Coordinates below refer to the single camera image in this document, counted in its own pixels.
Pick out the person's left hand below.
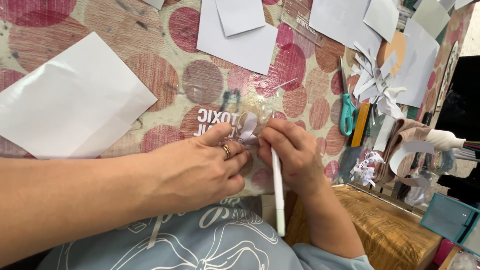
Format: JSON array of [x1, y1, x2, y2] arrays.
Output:
[[149, 122, 251, 211]]

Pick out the person's right hand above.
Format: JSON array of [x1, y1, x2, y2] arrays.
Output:
[[257, 118, 331, 196]]

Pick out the white craft knife pen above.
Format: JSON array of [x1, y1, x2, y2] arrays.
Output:
[[271, 112, 287, 238]]

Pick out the white paper cutout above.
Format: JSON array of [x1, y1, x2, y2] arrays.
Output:
[[236, 112, 264, 149]]

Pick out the curly white paper offcuts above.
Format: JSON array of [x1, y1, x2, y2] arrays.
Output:
[[350, 151, 386, 188]]

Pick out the yellow wooden ruler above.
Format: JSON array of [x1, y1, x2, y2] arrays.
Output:
[[350, 102, 372, 148]]

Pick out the person's light blue shirt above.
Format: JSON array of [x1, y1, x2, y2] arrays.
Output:
[[37, 195, 376, 270]]

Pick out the thin white paper sliver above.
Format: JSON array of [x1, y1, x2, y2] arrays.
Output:
[[272, 77, 300, 90]]

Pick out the clear plastic cutting sheet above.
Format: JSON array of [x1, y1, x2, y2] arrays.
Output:
[[192, 89, 287, 196]]

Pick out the red dotted tablecloth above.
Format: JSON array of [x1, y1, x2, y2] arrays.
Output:
[[0, 0, 477, 197]]

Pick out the beige folded cloth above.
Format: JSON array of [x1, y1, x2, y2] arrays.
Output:
[[374, 118, 433, 185]]

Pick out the curved white paper strip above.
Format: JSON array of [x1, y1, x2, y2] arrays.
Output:
[[389, 140, 436, 175]]

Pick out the pile of white paper scraps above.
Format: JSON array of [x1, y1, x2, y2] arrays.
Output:
[[350, 40, 408, 120]]

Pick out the wood-grain side table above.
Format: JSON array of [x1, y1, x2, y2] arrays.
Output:
[[284, 184, 444, 270]]

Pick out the white square paper sheet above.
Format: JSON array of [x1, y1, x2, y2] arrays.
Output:
[[196, 0, 279, 76]]

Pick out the clear plastic ruler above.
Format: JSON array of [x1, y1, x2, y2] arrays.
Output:
[[280, 0, 328, 48]]

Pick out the large glossy white paper sheet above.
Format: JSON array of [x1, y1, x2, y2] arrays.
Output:
[[0, 32, 158, 160]]

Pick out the orange round paper piece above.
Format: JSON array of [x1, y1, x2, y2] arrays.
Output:
[[376, 31, 407, 76]]

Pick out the small folded white paper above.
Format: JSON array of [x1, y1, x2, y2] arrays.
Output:
[[214, 0, 267, 38]]

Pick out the teal open box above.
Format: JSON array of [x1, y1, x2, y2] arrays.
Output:
[[419, 193, 480, 257]]

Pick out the white paper corner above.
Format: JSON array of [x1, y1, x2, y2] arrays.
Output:
[[142, 0, 166, 11]]

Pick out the black bag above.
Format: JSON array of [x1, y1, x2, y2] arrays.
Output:
[[434, 55, 480, 142]]

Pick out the pink plastic container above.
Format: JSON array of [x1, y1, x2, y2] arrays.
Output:
[[433, 238, 457, 267]]

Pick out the grey paper sheet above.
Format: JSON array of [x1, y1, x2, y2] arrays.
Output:
[[410, 0, 451, 40]]

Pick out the teal handled scissors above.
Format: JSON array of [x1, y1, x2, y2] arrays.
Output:
[[338, 55, 360, 137]]

